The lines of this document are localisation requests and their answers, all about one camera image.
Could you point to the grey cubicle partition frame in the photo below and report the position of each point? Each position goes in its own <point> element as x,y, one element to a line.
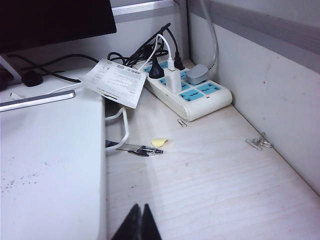
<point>250,22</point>

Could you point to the silver flat tablet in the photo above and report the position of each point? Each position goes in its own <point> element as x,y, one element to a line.
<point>37,100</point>

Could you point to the printed white paper leaflet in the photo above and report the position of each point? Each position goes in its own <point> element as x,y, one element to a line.
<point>117,82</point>

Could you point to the grey power adapter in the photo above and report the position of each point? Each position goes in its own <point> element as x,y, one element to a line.
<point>196,75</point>

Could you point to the silver monitor stand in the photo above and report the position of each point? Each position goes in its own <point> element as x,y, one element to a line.
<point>8,67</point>

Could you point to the yellow sticky note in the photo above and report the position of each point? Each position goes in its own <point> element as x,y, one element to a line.
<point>158,142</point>

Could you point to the black power plug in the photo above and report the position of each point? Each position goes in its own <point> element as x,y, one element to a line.
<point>178,63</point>
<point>156,70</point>

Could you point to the white desk riser board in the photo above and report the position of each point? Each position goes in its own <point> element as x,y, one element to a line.
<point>50,162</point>

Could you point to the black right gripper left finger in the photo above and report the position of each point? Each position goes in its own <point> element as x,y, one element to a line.
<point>131,227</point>

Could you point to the black and clear pen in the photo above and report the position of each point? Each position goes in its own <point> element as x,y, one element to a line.
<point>150,150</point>

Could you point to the white USB charger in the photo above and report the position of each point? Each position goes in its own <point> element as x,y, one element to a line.
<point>172,80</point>

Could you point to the black computer monitor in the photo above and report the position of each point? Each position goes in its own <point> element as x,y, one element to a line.
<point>50,20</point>

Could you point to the white and blue power strip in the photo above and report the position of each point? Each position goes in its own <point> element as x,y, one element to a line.
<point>210,105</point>

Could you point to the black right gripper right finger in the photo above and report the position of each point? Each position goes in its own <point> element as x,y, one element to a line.
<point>150,227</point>

